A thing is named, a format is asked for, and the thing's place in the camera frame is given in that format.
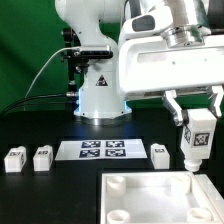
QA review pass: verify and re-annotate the black cable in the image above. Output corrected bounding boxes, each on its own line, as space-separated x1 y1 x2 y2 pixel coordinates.
0 93 79 118

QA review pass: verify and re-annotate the white obstacle fence bar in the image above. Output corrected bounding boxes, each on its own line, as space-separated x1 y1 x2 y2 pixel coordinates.
196 174 224 224

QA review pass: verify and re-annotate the white cable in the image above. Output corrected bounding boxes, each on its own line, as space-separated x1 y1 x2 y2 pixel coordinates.
23 47 79 99

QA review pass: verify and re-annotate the white sheet with tags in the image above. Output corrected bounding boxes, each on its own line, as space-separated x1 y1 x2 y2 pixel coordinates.
55 139 147 161

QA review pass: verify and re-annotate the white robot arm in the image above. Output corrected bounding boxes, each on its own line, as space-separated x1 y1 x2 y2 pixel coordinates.
55 0 224 125

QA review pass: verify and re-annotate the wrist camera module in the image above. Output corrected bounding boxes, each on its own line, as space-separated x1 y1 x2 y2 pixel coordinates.
118 6 173 46

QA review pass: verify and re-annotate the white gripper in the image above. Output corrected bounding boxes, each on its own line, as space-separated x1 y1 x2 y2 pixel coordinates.
118 35 224 126

